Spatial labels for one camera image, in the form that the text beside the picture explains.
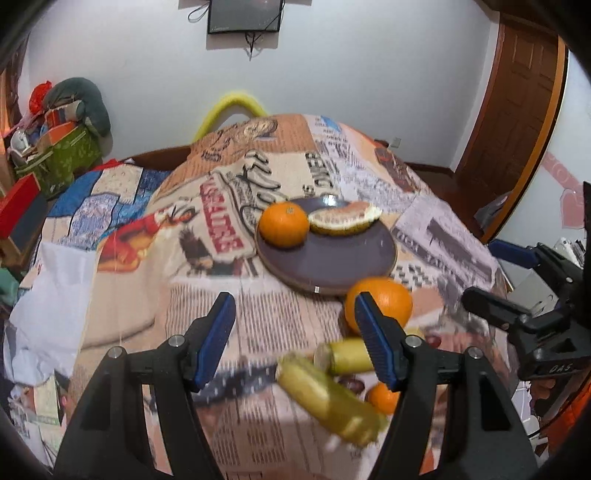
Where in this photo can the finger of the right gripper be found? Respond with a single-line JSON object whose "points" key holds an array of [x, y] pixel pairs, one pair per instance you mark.
{"points": [[525, 257], [497, 311]]}

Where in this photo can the brown wooden door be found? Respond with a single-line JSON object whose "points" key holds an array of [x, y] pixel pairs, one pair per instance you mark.
{"points": [[513, 126]]}

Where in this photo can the dark red grape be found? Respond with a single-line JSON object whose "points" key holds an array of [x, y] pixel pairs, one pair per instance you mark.
{"points": [[353, 384]]}

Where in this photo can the sugarcane piece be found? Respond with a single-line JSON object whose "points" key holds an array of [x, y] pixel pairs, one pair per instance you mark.
{"points": [[345, 357], [331, 404]]}

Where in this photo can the dark purple plate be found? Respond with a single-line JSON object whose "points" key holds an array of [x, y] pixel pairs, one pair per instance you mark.
{"points": [[330, 265]]}

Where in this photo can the blue patchwork quilt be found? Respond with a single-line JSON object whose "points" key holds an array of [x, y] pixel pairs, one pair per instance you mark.
{"points": [[98, 203]]}

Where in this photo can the orange with sticker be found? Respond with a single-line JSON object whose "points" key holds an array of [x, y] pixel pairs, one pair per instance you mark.
{"points": [[393, 299]]}

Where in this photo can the sugarcane piece front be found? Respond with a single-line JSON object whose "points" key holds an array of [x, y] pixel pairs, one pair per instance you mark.
{"points": [[331, 404]]}

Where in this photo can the small black monitor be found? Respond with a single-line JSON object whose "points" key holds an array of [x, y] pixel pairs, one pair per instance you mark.
{"points": [[244, 16]]}

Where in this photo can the orange without sticker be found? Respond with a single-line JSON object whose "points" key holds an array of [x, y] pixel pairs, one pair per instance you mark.
{"points": [[284, 225]]}

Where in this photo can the red box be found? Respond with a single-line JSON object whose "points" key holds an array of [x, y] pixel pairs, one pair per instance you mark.
{"points": [[20, 197]]}

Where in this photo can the yellow foam chair back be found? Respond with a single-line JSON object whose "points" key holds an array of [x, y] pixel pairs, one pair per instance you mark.
{"points": [[228, 105]]}

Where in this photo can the small mandarin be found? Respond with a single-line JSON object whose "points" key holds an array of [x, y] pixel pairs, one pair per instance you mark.
{"points": [[383, 399]]}

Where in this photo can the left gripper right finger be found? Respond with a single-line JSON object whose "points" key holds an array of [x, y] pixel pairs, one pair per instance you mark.
{"points": [[484, 437]]}

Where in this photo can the pomelo segment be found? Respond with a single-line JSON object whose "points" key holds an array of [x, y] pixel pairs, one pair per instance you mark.
{"points": [[348, 220]]}

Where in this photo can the white wardrobe sliding door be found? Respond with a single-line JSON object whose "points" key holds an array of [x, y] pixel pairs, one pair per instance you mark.
{"points": [[552, 206]]}

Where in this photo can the grey plush toy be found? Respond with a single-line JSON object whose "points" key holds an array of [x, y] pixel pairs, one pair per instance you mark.
{"points": [[79, 100]]}

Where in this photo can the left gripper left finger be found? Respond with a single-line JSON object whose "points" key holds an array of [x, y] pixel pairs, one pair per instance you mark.
{"points": [[106, 437]]}

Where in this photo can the green storage box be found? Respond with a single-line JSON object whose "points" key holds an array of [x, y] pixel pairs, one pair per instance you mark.
{"points": [[57, 168]]}

